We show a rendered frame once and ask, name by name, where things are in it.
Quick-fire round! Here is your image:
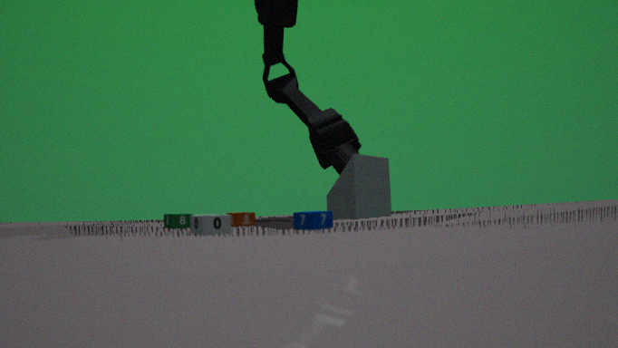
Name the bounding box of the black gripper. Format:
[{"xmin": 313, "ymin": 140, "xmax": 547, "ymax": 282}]
[{"xmin": 257, "ymin": 0, "xmax": 298, "ymax": 28}]

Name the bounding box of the orange block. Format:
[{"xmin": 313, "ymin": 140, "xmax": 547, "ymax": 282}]
[{"xmin": 227, "ymin": 212, "xmax": 256, "ymax": 227}]

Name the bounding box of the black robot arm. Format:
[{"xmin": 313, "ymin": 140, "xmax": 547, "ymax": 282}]
[{"xmin": 262, "ymin": 25, "xmax": 361, "ymax": 175}]

